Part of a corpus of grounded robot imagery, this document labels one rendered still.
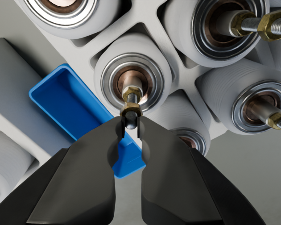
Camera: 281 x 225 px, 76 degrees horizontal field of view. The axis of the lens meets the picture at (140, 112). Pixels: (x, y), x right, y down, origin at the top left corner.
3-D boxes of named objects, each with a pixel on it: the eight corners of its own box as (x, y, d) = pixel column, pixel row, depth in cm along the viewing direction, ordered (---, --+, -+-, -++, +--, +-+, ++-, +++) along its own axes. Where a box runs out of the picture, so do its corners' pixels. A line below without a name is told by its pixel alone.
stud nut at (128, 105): (144, 104, 15) (145, 108, 14) (141, 121, 16) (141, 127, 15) (121, 101, 15) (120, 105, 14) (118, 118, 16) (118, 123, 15)
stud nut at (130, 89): (142, 88, 18) (143, 91, 18) (140, 103, 19) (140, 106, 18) (123, 85, 18) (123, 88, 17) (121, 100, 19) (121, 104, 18)
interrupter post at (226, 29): (209, 23, 19) (222, 24, 16) (228, 4, 18) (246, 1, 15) (222, 40, 20) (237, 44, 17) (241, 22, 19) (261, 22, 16)
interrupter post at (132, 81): (143, 92, 22) (144, 104, 19) (124, 94, 22) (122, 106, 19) (142, 73, 21) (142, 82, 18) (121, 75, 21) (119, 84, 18)
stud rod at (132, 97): (137, 85, 20) (138, 119, 13) (136, 93, 20) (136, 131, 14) (128, 84, 20) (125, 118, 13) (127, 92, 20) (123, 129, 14)
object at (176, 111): (186, 111, 44) (215, 166, 28) (147, 121, 45) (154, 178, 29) (179, 74, 39) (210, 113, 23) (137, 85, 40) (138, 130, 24)
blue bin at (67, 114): (50, 76, 46) (24, 93, 35) (81, 50, 43) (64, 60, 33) (121, 151, 58) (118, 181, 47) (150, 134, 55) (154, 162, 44)
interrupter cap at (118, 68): (164, 109, 23) (165, 111, 23) (107, 114, 23) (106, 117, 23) (163, 48, 20) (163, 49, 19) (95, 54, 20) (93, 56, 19)
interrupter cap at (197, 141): (207, 161, 28) (208, 164, 27) (159, 171, 28) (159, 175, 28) (202, 120, 24) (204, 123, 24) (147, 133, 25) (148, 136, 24)
